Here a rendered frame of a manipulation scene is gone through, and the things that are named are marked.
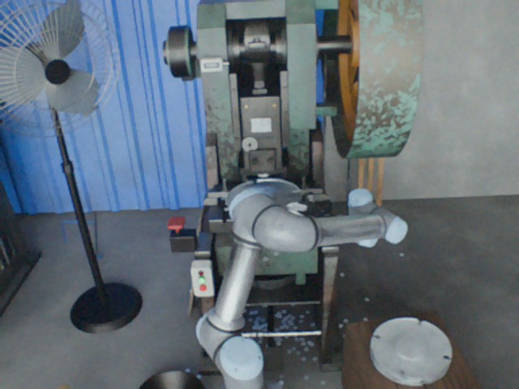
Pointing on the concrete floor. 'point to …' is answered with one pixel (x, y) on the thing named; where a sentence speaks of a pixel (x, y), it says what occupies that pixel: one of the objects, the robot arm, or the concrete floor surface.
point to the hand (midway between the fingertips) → (291, 207)
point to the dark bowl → (173, 381)
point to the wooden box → (354, 377)
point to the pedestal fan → (72, 37)
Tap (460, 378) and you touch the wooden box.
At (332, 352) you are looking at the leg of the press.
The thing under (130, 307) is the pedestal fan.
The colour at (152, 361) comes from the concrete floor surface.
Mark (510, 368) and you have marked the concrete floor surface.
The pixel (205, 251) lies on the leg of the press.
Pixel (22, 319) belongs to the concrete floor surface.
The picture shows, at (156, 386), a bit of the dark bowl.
